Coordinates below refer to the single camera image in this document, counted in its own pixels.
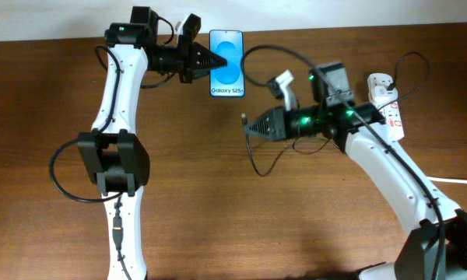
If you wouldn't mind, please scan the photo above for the black charger cable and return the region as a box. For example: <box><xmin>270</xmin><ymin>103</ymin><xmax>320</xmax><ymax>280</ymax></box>
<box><xmin>241</xmin><ymin>51</ymin><xmax>431</xmax><ymax>177</ymax></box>

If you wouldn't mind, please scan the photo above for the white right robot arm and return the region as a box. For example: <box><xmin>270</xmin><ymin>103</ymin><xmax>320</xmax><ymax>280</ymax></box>
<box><xmin>242</xmin><ymin>62</ymin><xmax>467</xmax><ymax>280</ymax></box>

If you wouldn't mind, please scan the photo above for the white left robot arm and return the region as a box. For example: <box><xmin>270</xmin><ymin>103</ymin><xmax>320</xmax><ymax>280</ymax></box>
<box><xmin>77</xmin><ymin>6</ymin><xmax>226</xmax><ymax>279</ymax></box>

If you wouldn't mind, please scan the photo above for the white USB charger adapter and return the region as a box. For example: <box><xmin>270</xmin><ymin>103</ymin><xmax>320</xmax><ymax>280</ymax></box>
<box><xmin>368</xmin><ymin>86</ymin><xmax>398</xmax><ymax>107</ymax></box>

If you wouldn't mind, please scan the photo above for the white power strip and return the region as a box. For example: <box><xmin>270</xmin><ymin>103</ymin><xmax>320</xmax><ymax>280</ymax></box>
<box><xmin>367</xmin><ymin>73</ymin><xmax>405</xmax><ymax>141</ymax></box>

